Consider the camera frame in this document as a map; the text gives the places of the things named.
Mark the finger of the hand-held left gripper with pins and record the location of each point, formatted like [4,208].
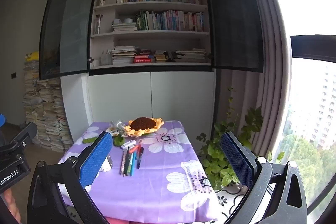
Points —
[25,133]
[1,120]

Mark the grey tape roll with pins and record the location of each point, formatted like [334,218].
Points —
[127,20]

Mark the black marker pen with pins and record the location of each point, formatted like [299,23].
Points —
[139,158]

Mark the black wall socket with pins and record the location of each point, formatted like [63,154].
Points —
[14,75]

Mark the pink dotted pencil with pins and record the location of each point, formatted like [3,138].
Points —
[122,165]

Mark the green crochet leaf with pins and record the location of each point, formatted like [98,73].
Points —
[118,141]

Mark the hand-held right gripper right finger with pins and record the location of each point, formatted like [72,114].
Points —
[236,158]

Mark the red pen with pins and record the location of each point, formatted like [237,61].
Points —
[135,148]

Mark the green crochet stem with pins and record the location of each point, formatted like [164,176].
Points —
[90,140]

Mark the yellow-green pen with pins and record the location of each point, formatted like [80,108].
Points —
[129,166]

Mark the sunflower print tag card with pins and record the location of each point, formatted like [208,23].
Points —
[111,130]

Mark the blue pen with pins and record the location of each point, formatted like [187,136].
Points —
[133,164]

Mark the dark window frame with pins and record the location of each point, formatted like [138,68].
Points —
[312,47]

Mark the pale pink curtain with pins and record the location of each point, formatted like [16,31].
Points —
[270,82]

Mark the clear glass vase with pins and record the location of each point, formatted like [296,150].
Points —
[99,24]

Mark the wide stack of grey books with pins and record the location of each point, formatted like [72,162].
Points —
[190,55]

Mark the stack of mixed books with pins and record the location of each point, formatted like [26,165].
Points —
[162,56]

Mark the tall pile of books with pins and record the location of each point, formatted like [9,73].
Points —
[50,119]

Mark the dark glass cabinet door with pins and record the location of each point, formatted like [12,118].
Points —
[233,19]
[68,29]

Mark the purple floral tablecloth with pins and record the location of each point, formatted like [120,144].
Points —
[157,176]

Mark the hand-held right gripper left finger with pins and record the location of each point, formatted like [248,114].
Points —
[95,158]

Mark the white bookcase cabinet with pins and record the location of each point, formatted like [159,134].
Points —
[149,98]

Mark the slim black pen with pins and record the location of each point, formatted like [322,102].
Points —
[126,158]

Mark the yellow plush toy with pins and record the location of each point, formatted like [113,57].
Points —
[32,56]

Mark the green potted plant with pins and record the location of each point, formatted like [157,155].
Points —
[215,155]

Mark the clear plastic holder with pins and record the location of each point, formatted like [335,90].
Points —
[105,58]

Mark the clear ribbon with label card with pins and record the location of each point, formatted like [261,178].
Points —
[119,126]

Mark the crochet sunflower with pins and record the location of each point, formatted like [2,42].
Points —
[143,124]

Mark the small stack of white books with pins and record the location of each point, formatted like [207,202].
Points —
[124,27]

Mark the white dotted pen holder cup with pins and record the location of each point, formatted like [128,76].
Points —
[106,165]

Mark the red books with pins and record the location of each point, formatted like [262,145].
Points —
[143,59]

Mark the person's left hand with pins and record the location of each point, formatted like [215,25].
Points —
[8,204]

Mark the stack of pale books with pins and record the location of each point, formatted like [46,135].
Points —
[123,56]

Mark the person's pink clothing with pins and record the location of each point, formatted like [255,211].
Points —
[118,220]

